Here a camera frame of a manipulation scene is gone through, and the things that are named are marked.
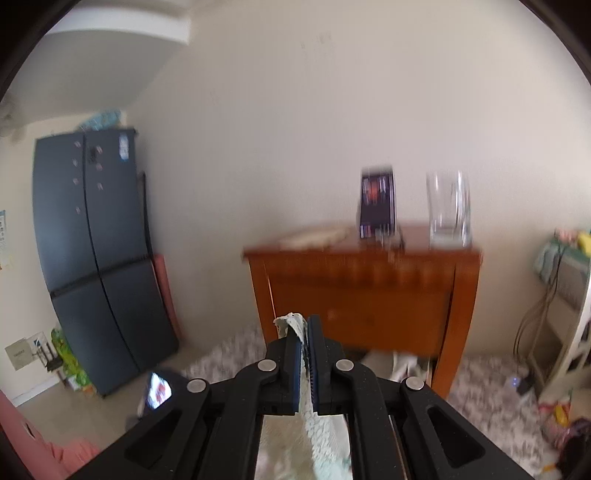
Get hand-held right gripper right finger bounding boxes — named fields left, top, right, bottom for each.
left=307, top=315, right=532, bottom=480

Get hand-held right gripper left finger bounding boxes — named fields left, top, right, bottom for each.
left=69, top=335, right=305, bottom=480

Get cream lace cloth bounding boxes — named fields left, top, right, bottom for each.
left=272, top=312, right=352, bottom=480

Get person's left forearm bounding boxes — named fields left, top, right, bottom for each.
left=0, top=390, right=100, bottom=480

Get wooden nightstand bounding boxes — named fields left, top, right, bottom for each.
left=244, top=224, right=483, bottom=400

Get green packets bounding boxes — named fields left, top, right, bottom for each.
left=51, top=325, right=95, bottom=395

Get pink board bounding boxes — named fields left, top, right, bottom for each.
left=152, top=253, right=182, bottom=340

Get beige cardboard box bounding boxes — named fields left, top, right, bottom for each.
left=4, top=339, right=38, bottom=370

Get black printed box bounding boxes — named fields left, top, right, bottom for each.
left=359, top=165, right=398, bottom=240

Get grey floral blanket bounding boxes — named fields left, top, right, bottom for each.
left=182, top=323, right=568, bottom=476

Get clear glass mug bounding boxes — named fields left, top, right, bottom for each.
left=426, top=170, right=472, bottom=247

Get colourful packet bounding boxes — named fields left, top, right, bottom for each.
left=538, top=399, right=578, bottom=444

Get pale teal cloth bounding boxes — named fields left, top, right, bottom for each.
left=536, top=240, right=561, bottom=278

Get white side cabinet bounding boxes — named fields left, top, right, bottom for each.
left=531, top=251, right=591, bottom=384

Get teal patterned bag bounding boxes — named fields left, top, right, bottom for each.
left=78, top=107, right=125, bottom=132

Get black power cable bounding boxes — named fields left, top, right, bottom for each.
left=515, top=277, right=561, bottom=384

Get wall calendar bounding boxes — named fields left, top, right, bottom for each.
left=0, top=210, right=14, bottom=271

